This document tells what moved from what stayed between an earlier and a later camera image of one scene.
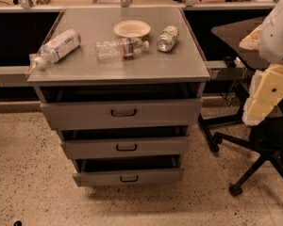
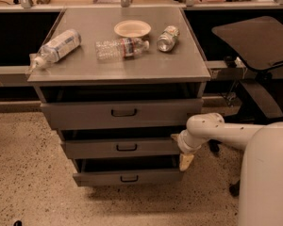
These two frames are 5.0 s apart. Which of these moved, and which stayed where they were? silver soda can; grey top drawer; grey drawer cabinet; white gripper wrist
Moved: white gripper wrist
Stayed: grey drawer cabinet; silver soda can; grey top drawer
